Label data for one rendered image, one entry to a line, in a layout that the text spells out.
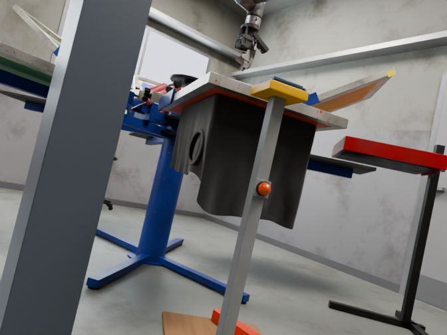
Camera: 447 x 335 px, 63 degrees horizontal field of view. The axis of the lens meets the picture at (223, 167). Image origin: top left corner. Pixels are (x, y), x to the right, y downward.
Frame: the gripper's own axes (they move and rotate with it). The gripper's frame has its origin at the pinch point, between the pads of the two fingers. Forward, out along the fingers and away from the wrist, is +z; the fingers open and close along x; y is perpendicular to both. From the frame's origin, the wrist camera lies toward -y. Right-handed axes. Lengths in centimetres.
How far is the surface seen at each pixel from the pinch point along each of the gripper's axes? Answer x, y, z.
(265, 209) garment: 38, -3, 64
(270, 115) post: 67, 20, 35
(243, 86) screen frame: 48, 22, 24
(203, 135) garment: 33, 26, 42
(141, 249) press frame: -91, 6, 115
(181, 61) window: -393, -71, -116
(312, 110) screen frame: 50, -7, 24
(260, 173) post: 67, 19, 52
